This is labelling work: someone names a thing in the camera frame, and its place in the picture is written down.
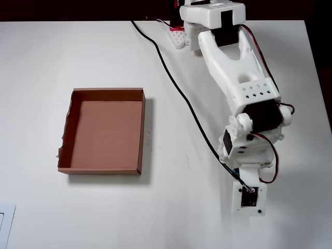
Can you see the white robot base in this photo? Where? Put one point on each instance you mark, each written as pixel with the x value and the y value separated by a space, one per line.
pixel 179 39

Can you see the white flat device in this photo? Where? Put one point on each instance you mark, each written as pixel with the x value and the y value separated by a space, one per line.
pixel 9 220

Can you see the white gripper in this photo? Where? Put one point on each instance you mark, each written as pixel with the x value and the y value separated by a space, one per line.
pixel 222 151

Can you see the blue cube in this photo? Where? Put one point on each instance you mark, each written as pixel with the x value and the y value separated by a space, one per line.
pixel 236 171

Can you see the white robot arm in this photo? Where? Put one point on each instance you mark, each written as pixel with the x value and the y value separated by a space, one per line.
pixel 225 67

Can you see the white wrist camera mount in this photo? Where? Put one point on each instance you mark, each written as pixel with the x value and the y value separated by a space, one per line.
pixel 262 199

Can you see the red black controller board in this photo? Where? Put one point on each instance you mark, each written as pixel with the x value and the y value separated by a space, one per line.
pixel 177 27

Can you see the brown open cardboard box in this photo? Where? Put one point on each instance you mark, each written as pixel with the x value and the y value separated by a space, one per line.
pixel 103 135

